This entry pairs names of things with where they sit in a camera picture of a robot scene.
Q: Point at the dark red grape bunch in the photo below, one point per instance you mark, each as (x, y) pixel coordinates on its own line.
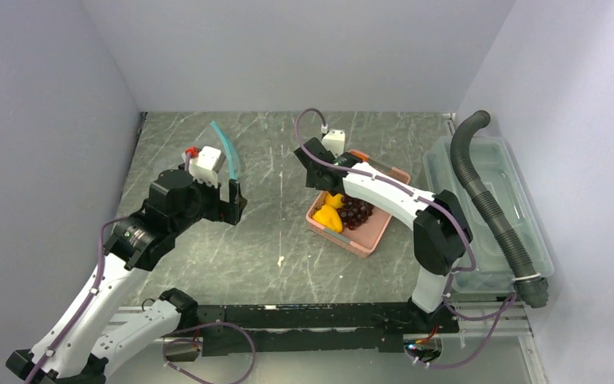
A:
(354, 212)

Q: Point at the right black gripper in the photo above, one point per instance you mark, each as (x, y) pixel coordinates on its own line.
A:
(309, 182)

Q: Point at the pink perforated plastic basket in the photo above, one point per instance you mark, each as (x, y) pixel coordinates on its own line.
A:
(363, 240)

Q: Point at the yellow lemon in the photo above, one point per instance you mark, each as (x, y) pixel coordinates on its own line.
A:
(334, 200)

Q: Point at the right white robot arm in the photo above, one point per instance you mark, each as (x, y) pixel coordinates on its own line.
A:
(440, 232)

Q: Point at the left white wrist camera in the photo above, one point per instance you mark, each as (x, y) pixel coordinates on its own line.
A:
(204, 164)

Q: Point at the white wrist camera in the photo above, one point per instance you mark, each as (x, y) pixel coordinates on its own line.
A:
(204, 164)
(334, 141)

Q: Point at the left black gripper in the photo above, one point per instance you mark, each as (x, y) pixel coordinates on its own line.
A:
(222, 210)

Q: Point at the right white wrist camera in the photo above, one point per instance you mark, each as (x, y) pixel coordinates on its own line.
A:
(334, 141)

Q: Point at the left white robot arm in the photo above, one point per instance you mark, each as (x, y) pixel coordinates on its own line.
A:
(76, 349)

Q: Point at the orange fruit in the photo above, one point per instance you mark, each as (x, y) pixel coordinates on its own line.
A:
(362, 156)

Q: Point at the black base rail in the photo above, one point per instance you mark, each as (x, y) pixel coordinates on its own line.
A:
(383, 326)

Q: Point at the clear zip bag blue zipper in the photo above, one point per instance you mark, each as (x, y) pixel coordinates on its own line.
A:
(213, 136)

